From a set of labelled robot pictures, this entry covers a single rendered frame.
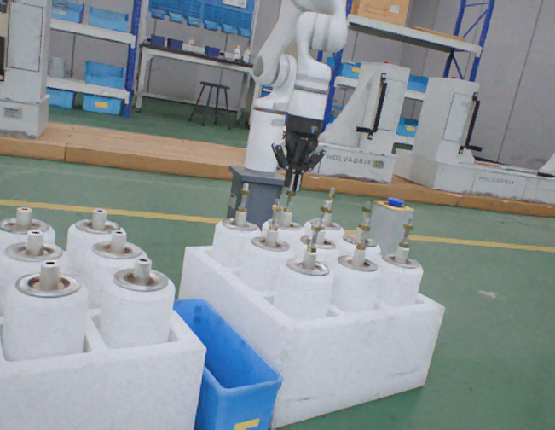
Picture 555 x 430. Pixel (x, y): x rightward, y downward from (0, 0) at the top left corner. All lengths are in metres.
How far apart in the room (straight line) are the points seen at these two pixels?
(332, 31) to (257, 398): 0.69
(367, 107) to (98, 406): 2.90
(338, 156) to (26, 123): 1.71
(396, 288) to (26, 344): 0.65
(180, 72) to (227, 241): 8.30
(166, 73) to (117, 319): 8.61
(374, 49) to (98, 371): 9.93
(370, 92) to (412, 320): 2.50
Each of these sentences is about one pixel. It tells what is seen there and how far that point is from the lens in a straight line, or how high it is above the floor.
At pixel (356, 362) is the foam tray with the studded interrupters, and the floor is 0.10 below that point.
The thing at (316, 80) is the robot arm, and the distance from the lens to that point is 1.08.
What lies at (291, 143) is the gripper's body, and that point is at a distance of 1.09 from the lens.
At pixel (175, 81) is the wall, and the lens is 9.27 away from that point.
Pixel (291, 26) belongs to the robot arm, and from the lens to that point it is 1.36.
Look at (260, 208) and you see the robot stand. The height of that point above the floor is 0.21.
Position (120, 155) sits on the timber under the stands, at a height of 0.06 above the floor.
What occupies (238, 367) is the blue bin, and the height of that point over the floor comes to 0.07.
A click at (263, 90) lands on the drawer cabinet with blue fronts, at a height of 0.48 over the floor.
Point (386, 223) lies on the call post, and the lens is 1.27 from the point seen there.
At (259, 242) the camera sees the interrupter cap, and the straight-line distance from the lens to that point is 0.98.
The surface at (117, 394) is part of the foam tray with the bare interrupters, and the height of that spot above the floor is 0.13.
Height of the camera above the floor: 0.54
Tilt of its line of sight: 13 degrees down
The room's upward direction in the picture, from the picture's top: 10 degrees clockwise
